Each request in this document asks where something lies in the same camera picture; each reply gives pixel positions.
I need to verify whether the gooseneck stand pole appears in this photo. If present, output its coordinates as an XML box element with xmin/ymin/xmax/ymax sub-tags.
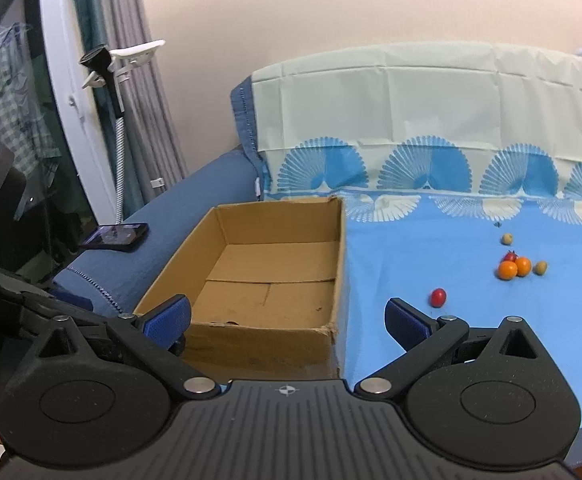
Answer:
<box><xmin>106</xmin><ymin>77</ymin><xmax>128</xmax><ymax>225</ymax></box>

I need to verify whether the white door frame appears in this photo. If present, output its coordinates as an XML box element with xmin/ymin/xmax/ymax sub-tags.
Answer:
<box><xmin>37</xmin><ymin>0</ymin><xmax>122</xmax><ymax>228</ymax></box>

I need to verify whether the black smartphone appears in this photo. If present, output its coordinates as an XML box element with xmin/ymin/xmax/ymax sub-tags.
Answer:
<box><xmin>77</xmin><ymin>222</ymin><xmax>150</xmax><ymax>252</ymax></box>

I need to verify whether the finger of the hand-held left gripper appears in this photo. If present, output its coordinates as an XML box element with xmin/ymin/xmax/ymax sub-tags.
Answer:
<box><xmin>0</xmin><ymin>270</ymin><xmax>96</xmax><ymax>328</ymax></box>

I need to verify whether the fan print blue cloth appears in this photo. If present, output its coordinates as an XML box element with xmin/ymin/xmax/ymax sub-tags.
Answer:
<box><xmin>250</xmin><ymin>41</ymin><xmax>582</xmax><ymax>432</ymax></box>

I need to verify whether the cardboard box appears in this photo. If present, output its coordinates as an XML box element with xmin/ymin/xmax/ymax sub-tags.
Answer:
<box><xmin>133</xmin><ymin>196</ymin><xmax>348</xmax><ymax>380</ymax></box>

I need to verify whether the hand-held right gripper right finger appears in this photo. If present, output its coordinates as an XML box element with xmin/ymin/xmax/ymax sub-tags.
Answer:
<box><xmin>353</xmin><ymin>297</ymin><xmax>545</xmax><ymax>402</ymax></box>

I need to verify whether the teal curtain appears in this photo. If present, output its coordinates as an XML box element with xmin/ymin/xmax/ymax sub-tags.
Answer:
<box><xmin>68</xmin><ymin>0</ymin><xmax>109</xmax><ymax>56</ymax></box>

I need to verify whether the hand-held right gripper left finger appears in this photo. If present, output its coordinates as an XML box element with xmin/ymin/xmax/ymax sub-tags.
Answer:
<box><xmin>30</xmin><ymin>294</ymin><xmax>221</xmax><ymax>402</ymax></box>

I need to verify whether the glass door pane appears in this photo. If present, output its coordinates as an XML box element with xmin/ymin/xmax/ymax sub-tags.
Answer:
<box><xmin>0</xmin><ymin>0</ymin><xmax>96</xmax><ymax>286</ymax></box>

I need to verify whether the blue sofa cover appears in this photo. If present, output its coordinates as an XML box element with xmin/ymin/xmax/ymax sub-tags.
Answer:
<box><xmin>51</xmin><ymin>146</ymin><xmax>263</xmax><ymax>322</ymax></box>

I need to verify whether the white phone holder clamp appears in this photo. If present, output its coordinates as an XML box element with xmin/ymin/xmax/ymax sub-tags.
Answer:
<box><xmin>79</xmin><ymin>39</ymin><xmax>166</xmax><ymax>90</ymax></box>

